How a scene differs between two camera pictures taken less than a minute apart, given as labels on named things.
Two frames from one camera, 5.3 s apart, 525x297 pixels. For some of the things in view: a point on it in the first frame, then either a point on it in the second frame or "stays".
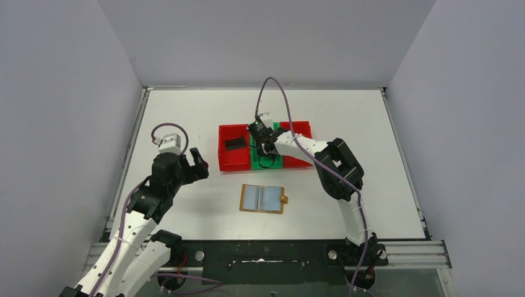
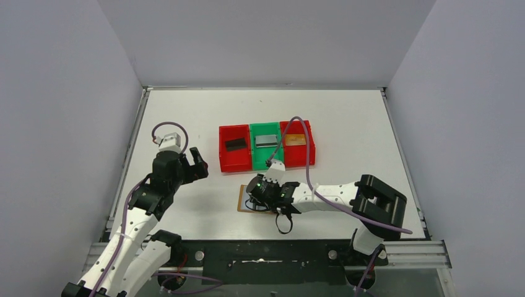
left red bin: x=236 y=159 stays
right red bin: x=302 y=127 stays
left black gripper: x=189 y=166 stays
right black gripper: x=262 y=137 to x=254 y=203
